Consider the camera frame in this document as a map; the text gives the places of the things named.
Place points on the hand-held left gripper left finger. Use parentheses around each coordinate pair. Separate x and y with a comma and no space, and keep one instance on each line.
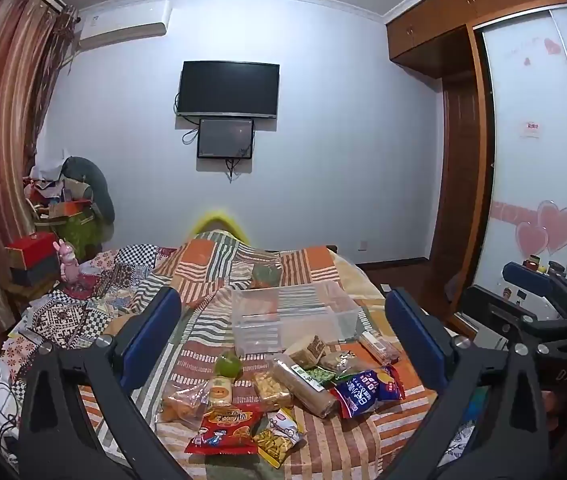
(156,332)

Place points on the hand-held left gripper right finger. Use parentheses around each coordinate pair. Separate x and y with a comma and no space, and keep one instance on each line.
(413,335)

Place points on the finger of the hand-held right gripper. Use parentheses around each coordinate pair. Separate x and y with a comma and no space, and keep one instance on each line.
(533,280)
(493,310)

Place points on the pink wafer packet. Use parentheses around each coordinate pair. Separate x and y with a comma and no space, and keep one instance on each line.
(378,346)

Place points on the blue and red snack packet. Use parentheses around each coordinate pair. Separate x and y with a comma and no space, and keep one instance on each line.
(368,390)

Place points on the silver nut packet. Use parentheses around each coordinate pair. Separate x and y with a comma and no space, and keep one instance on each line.
(341,360)

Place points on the orange snack packet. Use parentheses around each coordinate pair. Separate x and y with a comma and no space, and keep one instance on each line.
(183,407)

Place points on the round cookie packet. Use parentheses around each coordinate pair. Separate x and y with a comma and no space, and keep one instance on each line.
(221,392)

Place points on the green pea packet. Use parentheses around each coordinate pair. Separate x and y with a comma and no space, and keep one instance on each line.
(321,376)

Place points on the brown bread packet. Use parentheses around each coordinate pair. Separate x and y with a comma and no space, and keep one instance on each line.
(306,350)

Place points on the long biscuit roll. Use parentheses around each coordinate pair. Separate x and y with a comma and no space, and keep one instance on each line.
(303,387)

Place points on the clear plastic container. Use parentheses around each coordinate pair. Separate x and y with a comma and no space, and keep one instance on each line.
(283,320)

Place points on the clear cracker packet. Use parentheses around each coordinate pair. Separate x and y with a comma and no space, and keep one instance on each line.
(271,390)

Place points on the yellow chips packet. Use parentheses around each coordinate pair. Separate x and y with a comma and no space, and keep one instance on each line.
(276,437)

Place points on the checkered patchwork quilt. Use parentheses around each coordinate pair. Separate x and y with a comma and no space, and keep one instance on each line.
(63,315)

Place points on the pink bunny toy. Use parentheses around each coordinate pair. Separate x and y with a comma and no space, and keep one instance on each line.
(67,262)

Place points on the brown wooden door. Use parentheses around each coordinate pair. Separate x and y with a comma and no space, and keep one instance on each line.
(463,175)

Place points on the yellow chair back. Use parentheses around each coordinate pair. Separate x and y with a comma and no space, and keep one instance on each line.
(218,222)

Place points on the green patterned box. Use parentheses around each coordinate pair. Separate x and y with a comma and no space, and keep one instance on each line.
(80,230)

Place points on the orange striped blanket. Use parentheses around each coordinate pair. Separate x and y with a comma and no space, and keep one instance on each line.
(338,440)

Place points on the dark grey box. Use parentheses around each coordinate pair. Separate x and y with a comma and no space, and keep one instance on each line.
(33,275)

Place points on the white heart-print sliding door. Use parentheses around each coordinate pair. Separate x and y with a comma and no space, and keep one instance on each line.
(538,135)

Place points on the red box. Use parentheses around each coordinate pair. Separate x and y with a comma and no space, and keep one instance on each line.
(30,250)

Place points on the red and white door sticker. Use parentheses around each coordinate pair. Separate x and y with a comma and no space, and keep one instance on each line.
(532,129)

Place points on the grey cushion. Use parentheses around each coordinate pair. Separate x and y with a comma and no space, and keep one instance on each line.
(95,180)

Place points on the pile of clothes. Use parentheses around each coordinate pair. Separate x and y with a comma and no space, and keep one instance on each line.
(48,185)

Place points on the small black monitor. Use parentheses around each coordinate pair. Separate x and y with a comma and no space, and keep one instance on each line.
(226,139)

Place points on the wooden overhead cabinet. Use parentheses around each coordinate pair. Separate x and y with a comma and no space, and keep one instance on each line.
(463,10)

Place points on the white air conditioner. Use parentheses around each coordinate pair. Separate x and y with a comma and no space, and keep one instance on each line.
(123,22)

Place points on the black wall television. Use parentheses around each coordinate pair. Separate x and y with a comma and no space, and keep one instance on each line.
(228,89)

